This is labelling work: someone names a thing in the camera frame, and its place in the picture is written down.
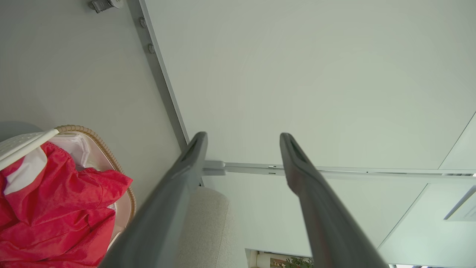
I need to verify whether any white laundry basket woven rim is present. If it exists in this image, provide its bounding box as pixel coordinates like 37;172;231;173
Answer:
0;125;137;253

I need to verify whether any grey partition post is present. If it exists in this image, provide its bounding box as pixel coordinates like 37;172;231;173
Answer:
203;160;476;184

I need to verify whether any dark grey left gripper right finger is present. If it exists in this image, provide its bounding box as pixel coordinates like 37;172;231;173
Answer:
280;133;389;268

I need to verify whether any grey baseboard rail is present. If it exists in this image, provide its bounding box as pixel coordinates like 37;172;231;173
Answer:
126;0;205;186

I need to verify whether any red and white garment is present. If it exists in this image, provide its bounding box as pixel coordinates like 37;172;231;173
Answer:
0;141;133;268

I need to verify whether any white rectangular panel fixture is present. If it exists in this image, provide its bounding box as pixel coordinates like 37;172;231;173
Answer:
444;185;476;222

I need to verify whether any white cloth basket liner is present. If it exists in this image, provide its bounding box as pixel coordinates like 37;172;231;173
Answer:
50;134;91;172

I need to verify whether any green potted plant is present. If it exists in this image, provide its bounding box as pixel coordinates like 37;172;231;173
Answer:
284;257;313;268

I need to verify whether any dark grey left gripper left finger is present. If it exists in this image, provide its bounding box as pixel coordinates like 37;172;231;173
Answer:
97;131;208;268

